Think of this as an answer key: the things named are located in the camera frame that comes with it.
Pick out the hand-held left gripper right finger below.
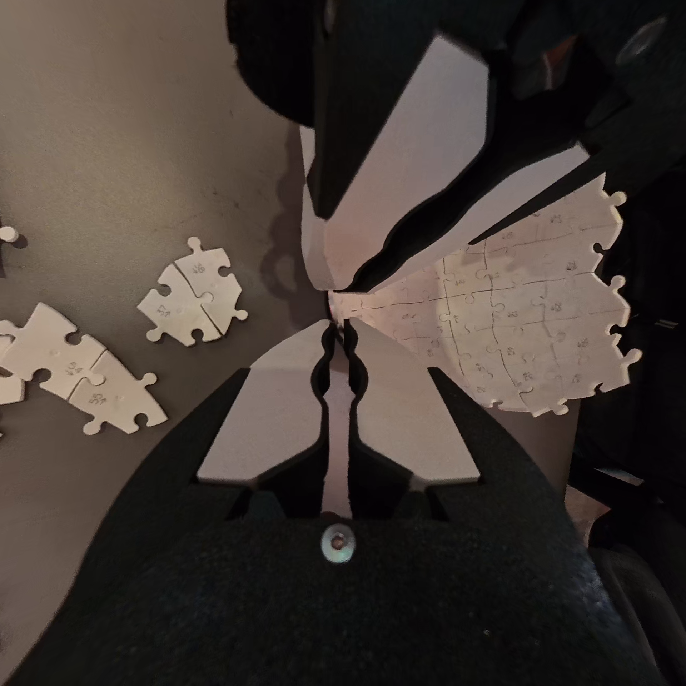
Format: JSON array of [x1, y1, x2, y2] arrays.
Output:
[[343, 318, 480, 520]]

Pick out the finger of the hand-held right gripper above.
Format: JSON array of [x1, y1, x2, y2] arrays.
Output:
[[308, 34, 493, 293], [348, 142, 593, 295]]

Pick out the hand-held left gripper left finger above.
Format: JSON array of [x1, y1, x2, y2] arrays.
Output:
[[196, 319, 335, 518]]

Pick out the partly built white puzzle ball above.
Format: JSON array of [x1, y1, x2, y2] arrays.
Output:
[[329, 177, 644, 419]]

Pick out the white puzzle pieces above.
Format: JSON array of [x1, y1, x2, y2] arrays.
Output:
[[0, 225, 250, 437]]

